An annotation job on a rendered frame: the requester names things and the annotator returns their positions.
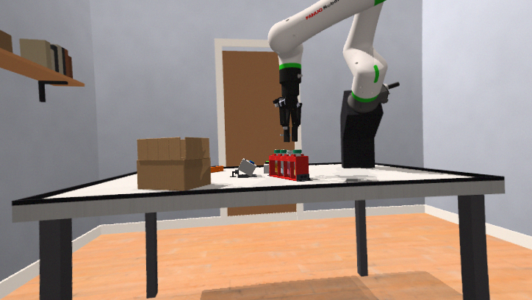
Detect grey button panel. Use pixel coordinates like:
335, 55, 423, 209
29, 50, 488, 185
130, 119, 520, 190
230, 158, 257, 178

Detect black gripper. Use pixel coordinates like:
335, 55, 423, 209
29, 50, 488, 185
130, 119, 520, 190
278, 82, 302, 142

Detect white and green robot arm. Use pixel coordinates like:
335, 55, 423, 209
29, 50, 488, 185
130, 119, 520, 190
268, 0, 400, 113

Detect orange pocket multimeter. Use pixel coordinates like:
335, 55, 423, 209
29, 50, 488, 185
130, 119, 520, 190
211, 165, 223, 173

